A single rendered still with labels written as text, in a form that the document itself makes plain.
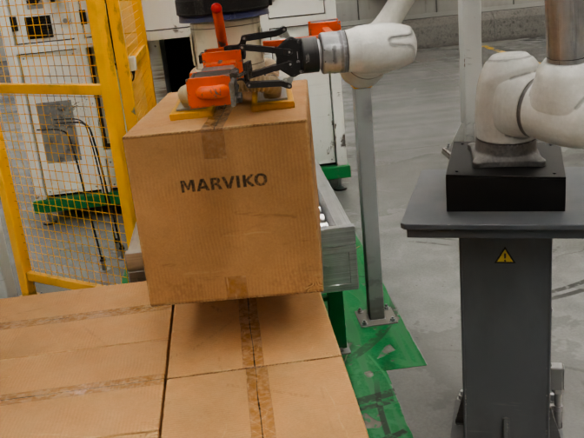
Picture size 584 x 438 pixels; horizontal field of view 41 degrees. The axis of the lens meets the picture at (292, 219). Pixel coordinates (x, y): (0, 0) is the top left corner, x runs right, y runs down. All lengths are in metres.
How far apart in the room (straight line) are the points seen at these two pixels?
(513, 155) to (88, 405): 1.19
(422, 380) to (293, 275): 1.09
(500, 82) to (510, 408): 0.91
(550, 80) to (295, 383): 0.89
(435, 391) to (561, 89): 1.20
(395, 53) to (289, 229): 0.44
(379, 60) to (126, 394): 0.90
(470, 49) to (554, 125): 3.45
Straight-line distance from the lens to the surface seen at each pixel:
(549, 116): 1.92
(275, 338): 1.89
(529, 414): 2.34
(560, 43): 1.88
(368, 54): 1.68
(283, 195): 1.71
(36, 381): 1.91
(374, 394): 2.68
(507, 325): 2.20
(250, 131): 1.68
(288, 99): 1.83
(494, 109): 2.03
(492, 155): 2.07
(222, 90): 1.32
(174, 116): 1.83
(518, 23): 11.69
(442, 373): 2.79
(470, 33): 5.33
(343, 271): 2.44
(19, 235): 3.76
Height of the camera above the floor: 1.41
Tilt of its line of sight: 19 degrees down
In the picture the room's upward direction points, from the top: 6 degrees counter-clockwise
